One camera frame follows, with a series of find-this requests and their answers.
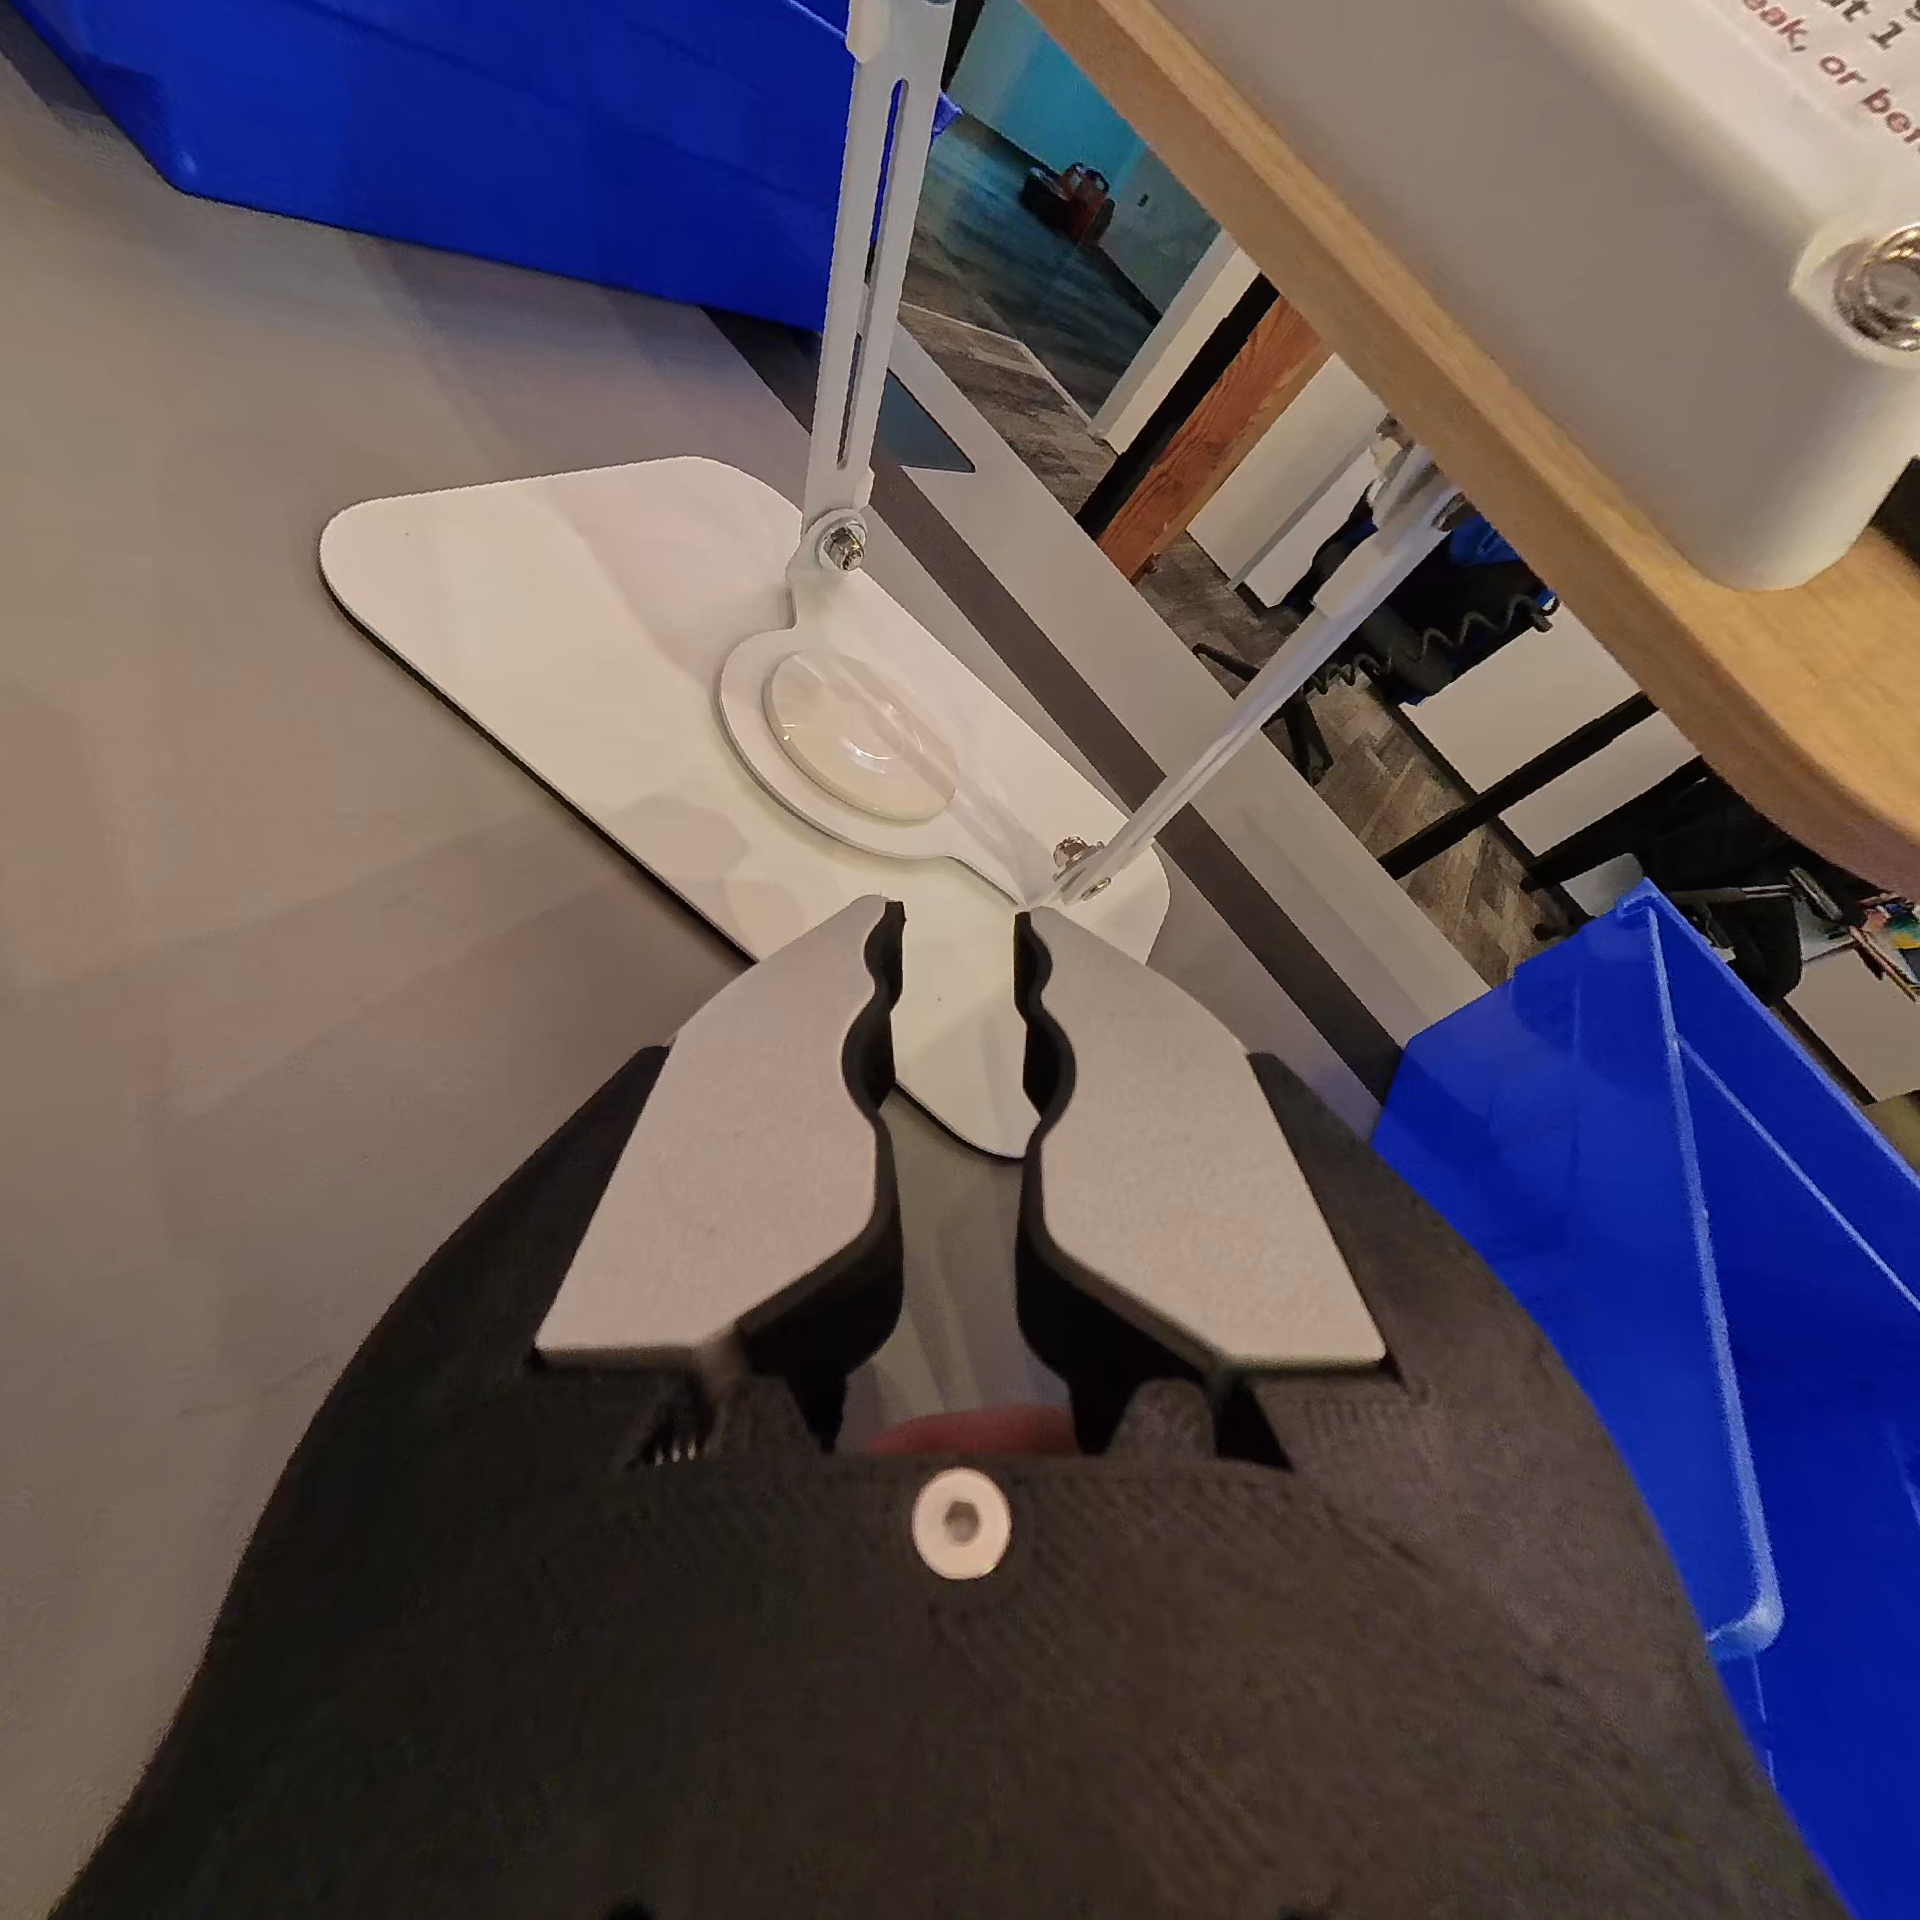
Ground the white box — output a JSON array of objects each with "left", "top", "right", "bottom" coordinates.
[{"left": 1154, "top": 0, "right": 1920, "bottom": 594}]

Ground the wooden board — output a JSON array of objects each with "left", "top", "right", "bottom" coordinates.
[{"left": 1027, "top": 0, "right": 1920, "bottom": 904}]

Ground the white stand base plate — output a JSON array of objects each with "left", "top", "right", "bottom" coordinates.
[{"left": 317, "top": 457, "right": 1172, "bottom": 1162}]

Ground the red bag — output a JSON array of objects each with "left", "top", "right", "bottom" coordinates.
[{"left": 1019, "top": 162, "right": 1116, "bottom": 242}]

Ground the grey desk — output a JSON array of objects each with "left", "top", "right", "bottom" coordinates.
[{"left": 0, "top": 8, "right": 1479, "bottom": 1920}]

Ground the metal ring fastener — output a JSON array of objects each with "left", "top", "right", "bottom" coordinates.
[{"left": 1834, "top": 223, "right": 1920, "bottom": 355}]

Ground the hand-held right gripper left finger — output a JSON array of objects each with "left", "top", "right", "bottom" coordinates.
[{"left": 533, "top": 892, "right": 911, "bottom": 1455}]

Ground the blue plastic bin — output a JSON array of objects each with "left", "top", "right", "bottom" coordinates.
[
  {"left": 1371, "top": 878, "right": 1920, "bottom": 1920},
  {"left": 45, "top": 0, "right": 962, "bottom": 336}
]

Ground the white instruction sheet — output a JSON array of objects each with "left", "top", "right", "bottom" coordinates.
[{"left": 1709, "top": 0, "right": 1920, "bottom": 198}]

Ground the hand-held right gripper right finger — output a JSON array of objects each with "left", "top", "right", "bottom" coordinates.
[{"left": 1013, "top": 904, "right": 1389, "bottom": 1455}]

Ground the clear round pad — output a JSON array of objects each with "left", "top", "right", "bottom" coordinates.
[{"left": 761, "top": 652, "right": 962, "bottom": 825}]

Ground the wooden post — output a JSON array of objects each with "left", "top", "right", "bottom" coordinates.
[{"left": 1095, "top": 300, "right": 1328, "bottom": 587}]

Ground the black table leg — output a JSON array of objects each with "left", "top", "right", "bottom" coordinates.
[{"left": 1377, "top": 691, "right": 1659, "bottom": 880}]

